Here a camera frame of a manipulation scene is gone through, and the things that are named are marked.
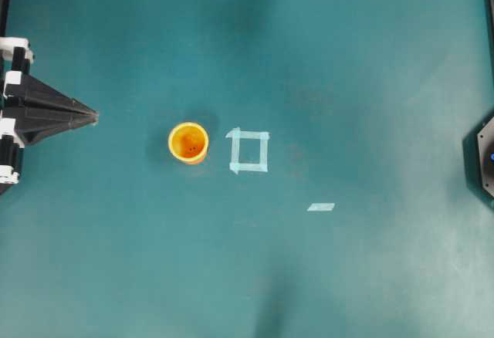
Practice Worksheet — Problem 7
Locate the light blue tape strip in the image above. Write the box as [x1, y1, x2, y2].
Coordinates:
[307, 203, 335, 211]

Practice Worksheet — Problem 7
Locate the yellow orange plastic cup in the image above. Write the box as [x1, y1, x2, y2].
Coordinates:
[167, 122, 209, 165]

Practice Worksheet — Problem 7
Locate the light blue tape square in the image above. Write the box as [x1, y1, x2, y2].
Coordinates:
[225, 127, 270, 174]

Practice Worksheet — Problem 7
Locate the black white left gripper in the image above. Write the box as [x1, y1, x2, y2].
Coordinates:
[1, 46, 99, 194]

